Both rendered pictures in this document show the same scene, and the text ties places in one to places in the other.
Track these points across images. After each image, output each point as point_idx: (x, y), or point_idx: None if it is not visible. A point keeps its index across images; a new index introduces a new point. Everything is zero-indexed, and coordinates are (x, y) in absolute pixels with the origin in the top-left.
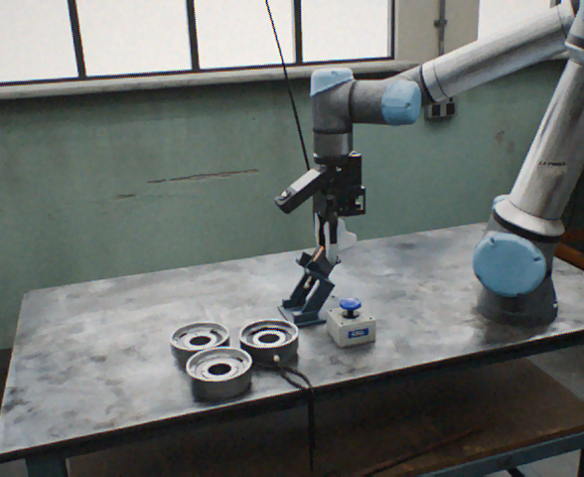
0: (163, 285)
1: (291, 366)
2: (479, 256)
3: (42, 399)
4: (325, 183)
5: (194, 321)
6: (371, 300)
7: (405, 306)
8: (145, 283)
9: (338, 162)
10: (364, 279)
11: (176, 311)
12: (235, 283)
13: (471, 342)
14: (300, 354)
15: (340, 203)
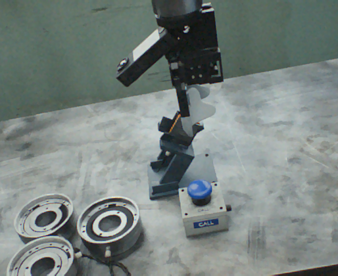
0: (62, 127)
1: (126, 259)
2: None
3: None
4: (167, 49)
5: (66, 179)
6: (246, 161)
7: (281, 174)
8: (48, 124)
9: (179, 24)
10: (249, 129)
11: (56, 163)
12: (123, 128)
13: None
14: (143, 240)
15: (191, 69)
